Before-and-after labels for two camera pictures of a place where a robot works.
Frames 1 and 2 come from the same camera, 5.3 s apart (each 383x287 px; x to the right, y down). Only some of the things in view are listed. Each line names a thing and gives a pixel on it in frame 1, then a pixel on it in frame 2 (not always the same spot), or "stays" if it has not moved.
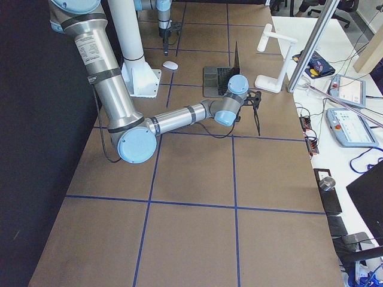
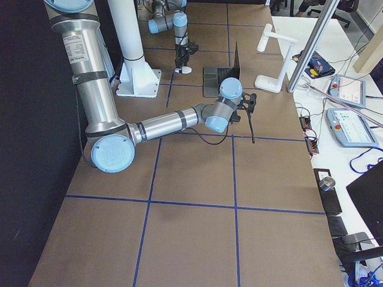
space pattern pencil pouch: x=316 y=66 stays
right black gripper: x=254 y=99 -> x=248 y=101
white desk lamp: x=268 y=83 stays
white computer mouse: x=170 y=64 -> x=184 y=70
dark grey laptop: x=216 y=79 stays
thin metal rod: x=348 y=106 stays
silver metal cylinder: x=327 y=183 stays
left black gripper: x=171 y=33 -> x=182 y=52
